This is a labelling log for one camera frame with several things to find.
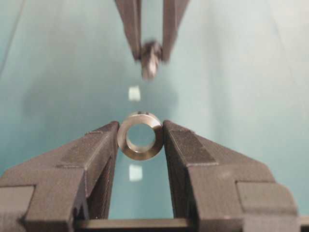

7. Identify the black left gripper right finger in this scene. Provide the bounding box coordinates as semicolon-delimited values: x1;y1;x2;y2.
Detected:
163;120;309;232

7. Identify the left white tape marker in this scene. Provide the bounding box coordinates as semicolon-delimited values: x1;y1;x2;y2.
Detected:
129;164;143;182

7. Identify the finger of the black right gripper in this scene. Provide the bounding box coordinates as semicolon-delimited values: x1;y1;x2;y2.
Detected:
115;0;141;60
162;0;189;62

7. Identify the white tape marker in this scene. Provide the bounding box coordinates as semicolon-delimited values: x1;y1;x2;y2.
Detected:
129;164;143;182
128;86;141;102

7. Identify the middle white tape marker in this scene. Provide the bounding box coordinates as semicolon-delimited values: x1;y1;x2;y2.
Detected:
128;86;141;102

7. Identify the dark metal stepped shaft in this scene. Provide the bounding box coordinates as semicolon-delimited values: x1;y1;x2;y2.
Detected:
140;41;162;81

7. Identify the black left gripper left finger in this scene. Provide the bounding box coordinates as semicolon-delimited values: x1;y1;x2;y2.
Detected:
0;121;119;232

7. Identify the silver metal washer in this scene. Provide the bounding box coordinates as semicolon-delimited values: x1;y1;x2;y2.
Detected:
117;111;164;161

